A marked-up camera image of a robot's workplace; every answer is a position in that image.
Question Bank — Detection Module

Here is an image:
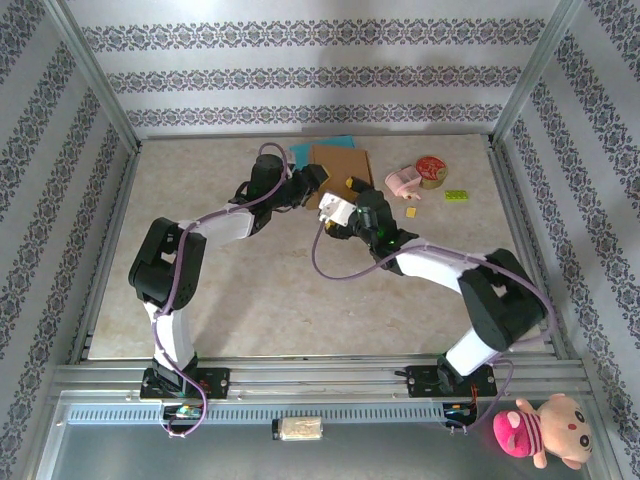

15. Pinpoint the brown cardboard box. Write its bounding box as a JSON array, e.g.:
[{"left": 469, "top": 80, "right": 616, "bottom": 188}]
[{"left": 304, "top": 143, "right": 374, "bottom": 211}]

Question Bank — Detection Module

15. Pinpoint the white blue paper box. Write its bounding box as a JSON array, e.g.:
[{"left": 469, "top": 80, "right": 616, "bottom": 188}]
[{"left": 289, "top": 134, "right": 357, "bottom": 170}]

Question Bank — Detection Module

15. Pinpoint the pink plastic toy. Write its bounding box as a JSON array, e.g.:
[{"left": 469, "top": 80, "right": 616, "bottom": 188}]
[{"left": 384, "top": 167, "right": 424, "bottom": 202}]

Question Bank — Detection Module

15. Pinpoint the round red gold tin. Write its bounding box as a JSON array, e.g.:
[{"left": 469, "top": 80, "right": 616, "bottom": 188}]
[{"left": 415, "top": 155, "right": 448, "bottom": 190}]

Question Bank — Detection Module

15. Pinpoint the left circuit board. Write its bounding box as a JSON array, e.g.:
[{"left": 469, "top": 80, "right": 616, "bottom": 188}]
[{"left": 162, "top": 404, "right": 206, "bottom": 420}]

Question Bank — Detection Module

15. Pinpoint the grey metal tray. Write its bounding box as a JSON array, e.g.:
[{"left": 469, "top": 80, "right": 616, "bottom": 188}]
[{"left": 29, "top": 394, "right": 619, "bottom": 480}]

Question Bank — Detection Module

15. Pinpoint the beige plush pig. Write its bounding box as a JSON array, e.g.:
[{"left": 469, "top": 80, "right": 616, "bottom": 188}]
[{"left": 514, "top": 392, "right": 596, "bottom": 470}]

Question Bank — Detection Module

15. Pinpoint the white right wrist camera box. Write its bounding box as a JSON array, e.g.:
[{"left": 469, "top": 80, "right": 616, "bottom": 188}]
[{"left": 317, "top": 192, "right": 357, "bottom": 229}]

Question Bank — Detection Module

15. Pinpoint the aluminium back rail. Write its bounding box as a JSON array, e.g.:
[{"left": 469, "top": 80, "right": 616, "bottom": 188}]
[{"left": 137, "top": 130, "right": 496, "bottom": 144}]

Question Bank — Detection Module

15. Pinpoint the aluminium rail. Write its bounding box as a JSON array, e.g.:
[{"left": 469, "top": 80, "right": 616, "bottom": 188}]
[
  {"left": 487, "top": 142, "right": 586, "bottom": 361},
  {"left": 67, "top": 144, "right": 144, "bottom": 364},
  {"left": 137, "top": 130, "right": 496, "bottom": 144},
  {"left": 49, "top": 357, "right": 591, "bottom": 401}
]

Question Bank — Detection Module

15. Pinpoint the aluminium right side rail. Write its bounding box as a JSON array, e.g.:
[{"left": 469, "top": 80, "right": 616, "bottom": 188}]
[{"left": 487, "top": 142, "right": 586, "bottom": 361}]

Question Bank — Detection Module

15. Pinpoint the aluminium front rail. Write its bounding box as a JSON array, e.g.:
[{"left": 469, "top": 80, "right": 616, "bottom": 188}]
[{"left": 49, "top": 357, "right": 591, "bottom": 401}]

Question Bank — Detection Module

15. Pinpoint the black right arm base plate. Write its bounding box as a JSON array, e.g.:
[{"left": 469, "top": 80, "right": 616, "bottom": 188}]
[{"left": 405, "top": 363, "right": 499, "bottom": 399}]

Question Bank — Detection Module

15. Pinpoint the aluminium left side rail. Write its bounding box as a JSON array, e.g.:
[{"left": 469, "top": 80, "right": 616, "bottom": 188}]
[{"left": 67, "top": 144, "right": 144, "bottom": 364}]

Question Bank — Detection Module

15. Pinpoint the grey slotted cable duct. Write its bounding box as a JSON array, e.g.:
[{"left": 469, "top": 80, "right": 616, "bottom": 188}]
[{"left": 64, "top": 403, "right": 479, "bottom": 426}]

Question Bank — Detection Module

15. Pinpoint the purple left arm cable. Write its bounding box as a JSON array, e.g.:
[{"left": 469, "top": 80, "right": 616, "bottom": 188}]
[{"left": 152, "top": 142, "right": 296, "bottom": 440}]

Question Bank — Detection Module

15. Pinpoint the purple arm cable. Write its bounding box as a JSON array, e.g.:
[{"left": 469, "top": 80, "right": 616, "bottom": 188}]
[
  {"left": 152, "top": 142, "right": 296, "bottom": 440},
  {"left": 312, "top": 222, "right": 557, "bottom": 436}
]

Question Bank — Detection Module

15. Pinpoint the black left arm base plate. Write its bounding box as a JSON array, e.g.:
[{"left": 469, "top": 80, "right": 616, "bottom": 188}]
[{"left": 139, "top": 367, "right": 232, "bottom": 401}]

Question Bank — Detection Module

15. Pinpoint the aluminium right frame post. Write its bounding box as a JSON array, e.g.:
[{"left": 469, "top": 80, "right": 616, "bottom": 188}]
[{"left": 489, "top": 0, "right": 586, "bottom": 146}]

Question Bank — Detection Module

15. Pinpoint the aluminium frame post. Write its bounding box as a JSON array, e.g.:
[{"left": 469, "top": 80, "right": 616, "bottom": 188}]
[
  {"left": 47, "top": 0, "right": 141, "bottom": 151},
  {"left": 489, "top": 0, "right": 586, "bottom": 146}
]

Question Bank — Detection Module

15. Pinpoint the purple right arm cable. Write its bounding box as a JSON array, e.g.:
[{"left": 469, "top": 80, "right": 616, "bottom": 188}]
[{"left": 312, "top": 222, "right": 557, "bottom": 436}]

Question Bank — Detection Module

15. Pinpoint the aluminium left frame post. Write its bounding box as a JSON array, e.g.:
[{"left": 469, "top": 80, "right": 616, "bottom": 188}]
[{"left": 47, "top": 0, "right": 141, "bottom": 151}]

